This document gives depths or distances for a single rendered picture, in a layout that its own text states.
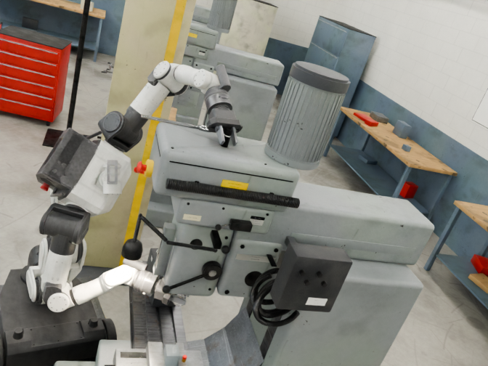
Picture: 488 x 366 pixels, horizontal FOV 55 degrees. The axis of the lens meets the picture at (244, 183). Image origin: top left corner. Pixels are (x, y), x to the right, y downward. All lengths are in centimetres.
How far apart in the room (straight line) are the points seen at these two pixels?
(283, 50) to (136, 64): 819
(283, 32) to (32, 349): 955
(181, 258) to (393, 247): 83
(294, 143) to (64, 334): 159
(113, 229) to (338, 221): 233
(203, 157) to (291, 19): 980
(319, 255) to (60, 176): 96
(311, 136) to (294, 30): 972
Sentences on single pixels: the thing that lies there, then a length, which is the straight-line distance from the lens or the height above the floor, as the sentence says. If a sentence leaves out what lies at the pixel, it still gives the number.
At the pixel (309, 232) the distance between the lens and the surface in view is 175.
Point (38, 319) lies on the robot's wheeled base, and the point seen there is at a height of 57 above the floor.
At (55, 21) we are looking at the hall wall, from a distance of 1066.
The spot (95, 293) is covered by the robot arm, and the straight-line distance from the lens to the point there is 196.
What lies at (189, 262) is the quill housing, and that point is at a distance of 171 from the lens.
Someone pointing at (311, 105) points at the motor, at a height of 211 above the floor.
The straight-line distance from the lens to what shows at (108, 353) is 223.
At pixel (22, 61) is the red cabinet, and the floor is 75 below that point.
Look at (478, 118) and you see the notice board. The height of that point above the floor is 159.
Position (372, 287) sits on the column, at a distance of 186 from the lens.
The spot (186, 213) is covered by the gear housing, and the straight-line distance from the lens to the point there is 156.
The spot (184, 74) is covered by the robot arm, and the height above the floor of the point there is 202.
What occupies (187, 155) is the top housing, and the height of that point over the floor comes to 188.
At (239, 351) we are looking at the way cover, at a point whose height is 97.
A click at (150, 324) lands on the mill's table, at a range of 227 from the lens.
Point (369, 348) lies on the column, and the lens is 210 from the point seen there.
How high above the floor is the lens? 244
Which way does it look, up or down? 24 degrees down
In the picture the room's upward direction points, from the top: 18 degrees clockwise
